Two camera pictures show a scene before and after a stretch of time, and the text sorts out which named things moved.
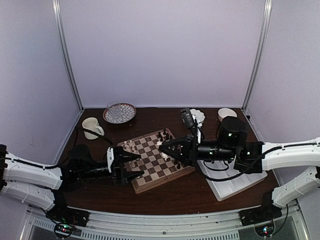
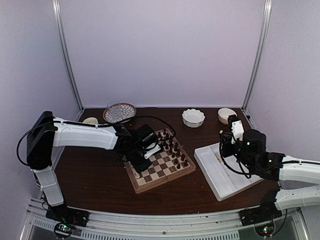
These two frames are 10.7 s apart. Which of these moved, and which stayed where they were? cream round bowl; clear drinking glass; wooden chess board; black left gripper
Moved: black left gripper
Stayed: cream round bowl; wooden chess board; clear drinking glass
